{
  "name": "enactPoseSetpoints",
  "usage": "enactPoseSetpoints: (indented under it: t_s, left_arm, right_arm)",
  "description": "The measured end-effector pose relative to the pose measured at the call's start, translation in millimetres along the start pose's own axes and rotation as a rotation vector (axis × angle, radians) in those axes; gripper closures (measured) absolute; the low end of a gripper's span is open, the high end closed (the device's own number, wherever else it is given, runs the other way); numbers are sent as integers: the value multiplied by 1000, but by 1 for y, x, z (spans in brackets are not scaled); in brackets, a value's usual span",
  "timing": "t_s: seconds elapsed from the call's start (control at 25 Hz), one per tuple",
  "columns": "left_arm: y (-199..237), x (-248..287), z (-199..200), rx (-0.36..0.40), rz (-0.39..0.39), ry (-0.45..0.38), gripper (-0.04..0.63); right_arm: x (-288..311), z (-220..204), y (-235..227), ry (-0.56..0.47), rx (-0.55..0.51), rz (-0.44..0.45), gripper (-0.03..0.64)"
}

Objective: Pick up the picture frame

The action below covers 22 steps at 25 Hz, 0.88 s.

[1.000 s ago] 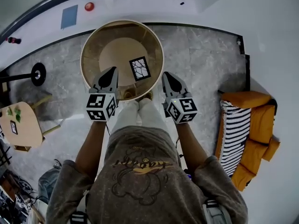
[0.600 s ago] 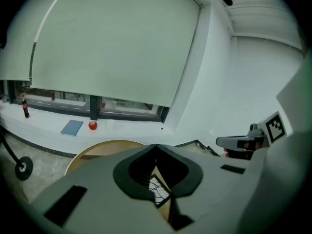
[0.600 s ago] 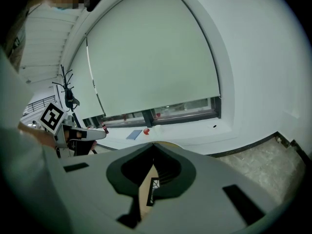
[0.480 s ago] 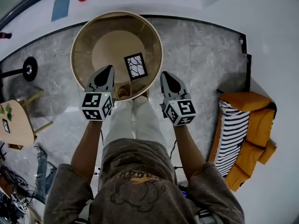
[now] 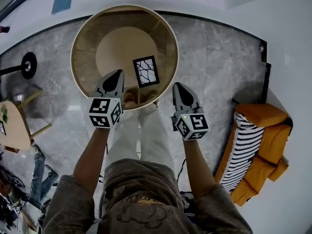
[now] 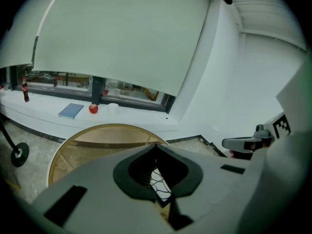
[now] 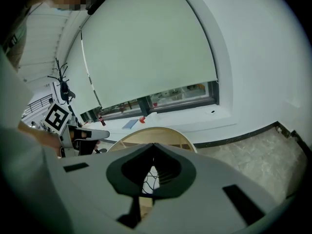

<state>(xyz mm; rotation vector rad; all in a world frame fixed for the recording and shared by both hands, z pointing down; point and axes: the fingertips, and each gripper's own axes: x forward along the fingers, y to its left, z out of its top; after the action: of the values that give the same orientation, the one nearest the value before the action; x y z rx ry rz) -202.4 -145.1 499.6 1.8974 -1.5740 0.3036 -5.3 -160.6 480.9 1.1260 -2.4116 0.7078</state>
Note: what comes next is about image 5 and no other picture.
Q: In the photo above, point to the round glass coffee table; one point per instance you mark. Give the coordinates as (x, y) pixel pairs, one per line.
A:
(87, 38)

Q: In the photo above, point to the person's brown printed t-shirt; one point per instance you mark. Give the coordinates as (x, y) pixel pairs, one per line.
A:
(146, 203)

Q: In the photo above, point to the black coat stand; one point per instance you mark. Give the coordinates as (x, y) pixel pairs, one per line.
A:
(29, 65)

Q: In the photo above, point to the person's right tan shoe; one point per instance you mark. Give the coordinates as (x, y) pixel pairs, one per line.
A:
(151, 97)

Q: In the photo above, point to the orange sofa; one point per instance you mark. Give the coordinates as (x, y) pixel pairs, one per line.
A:
(273, 140)

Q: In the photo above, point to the person's cream trousers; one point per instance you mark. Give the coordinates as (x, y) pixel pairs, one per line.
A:
(151, 140)

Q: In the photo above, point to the spare gripper device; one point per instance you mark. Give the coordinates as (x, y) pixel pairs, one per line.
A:
(13, 208)

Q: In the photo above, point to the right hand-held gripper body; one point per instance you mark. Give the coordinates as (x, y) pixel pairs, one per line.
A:
(192, 125)

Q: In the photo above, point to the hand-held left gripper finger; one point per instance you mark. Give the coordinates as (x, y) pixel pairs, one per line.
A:
(120, 89)
(101, 90)

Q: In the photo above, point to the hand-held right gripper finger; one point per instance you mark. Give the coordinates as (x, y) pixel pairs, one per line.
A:
(176, 102)
(191, 102)

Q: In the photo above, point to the black framed picture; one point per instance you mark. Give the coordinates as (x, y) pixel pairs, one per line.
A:
(146, 71)

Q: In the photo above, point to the green leaf sprig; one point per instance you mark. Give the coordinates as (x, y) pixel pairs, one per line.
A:
(4, 113)

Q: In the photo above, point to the person's right forearm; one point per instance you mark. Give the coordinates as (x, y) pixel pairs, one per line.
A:
(198, 169)

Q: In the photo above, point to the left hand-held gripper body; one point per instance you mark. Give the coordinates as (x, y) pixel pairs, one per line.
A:
(102, 113)

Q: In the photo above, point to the person's left forearm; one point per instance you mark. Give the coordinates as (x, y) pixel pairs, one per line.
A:
(92, 160)

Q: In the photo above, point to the person's left tan shoe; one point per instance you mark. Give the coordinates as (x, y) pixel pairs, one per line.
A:
(130, 99)

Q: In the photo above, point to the wooden side table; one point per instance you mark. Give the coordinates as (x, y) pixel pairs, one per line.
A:
(14, 130)

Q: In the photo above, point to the black white striped blanket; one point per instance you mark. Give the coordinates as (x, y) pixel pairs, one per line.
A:
(243, 150)

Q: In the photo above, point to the person's tan shoe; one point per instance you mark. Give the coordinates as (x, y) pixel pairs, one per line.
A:
(130, 99)
(151, 97)

